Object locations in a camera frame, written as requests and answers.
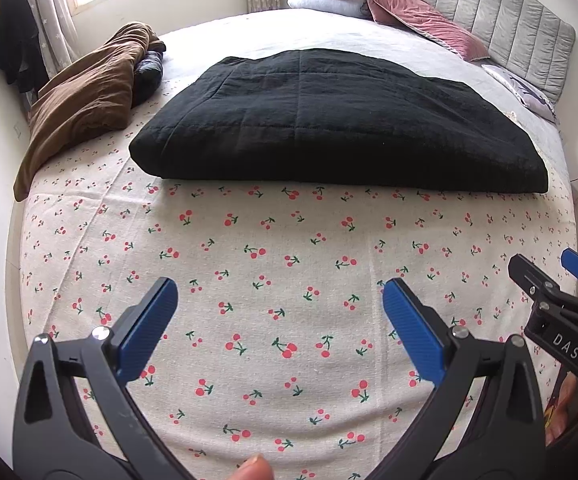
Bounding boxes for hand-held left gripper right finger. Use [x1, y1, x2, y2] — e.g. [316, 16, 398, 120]
[369, 277, 547, 480]

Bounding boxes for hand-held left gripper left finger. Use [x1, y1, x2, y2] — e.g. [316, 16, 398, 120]
[13, 276, 184, 480]

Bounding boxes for black quilted coat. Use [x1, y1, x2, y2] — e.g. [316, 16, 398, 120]
[129, 48, 550, 195]

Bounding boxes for dark hanging clothes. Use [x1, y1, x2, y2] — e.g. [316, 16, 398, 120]
[0, 0, 50, 93]

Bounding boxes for person's right hand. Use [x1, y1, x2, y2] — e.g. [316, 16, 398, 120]
[544, 372, 578, 448]

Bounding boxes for person's left hand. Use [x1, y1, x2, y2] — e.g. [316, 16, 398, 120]
[229, 454, 276, 480]

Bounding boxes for cherry print bed sheet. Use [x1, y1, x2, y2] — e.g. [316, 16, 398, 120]
[19, 77, 578, 480]

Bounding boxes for printed pillow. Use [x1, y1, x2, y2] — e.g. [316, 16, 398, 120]
[481, 63, 558, 122]

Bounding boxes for brown garment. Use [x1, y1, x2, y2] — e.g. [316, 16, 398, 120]
[13, 21, 167, 202]

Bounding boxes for grey padded headboard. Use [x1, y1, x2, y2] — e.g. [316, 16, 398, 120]
[364, 0, 576, 106]

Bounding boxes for dark blue cushion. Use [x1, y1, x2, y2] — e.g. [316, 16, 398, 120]
[131, 50, 166, 106]

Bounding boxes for light blue pillow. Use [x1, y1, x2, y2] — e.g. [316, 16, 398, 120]
[287, 0, 372, 20]

